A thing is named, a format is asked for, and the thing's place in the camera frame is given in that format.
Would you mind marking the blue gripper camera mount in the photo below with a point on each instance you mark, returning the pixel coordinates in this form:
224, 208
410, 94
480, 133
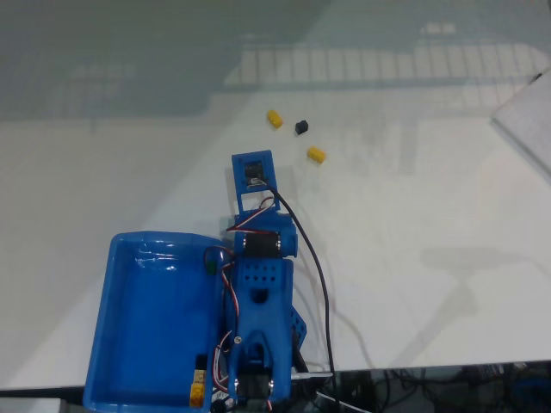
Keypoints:
254, 161

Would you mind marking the white flat board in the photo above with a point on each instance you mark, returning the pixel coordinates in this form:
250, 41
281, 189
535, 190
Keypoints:
529, 116

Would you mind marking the yellow lego brick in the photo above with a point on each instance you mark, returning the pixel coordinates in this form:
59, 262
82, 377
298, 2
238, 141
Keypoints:
197, 395
274, 119
316, 154

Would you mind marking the blue plastic bin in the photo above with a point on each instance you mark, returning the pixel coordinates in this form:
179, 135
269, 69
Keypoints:
159, 322

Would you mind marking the black lego brick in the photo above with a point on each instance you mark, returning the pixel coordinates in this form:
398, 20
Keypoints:
302, 127

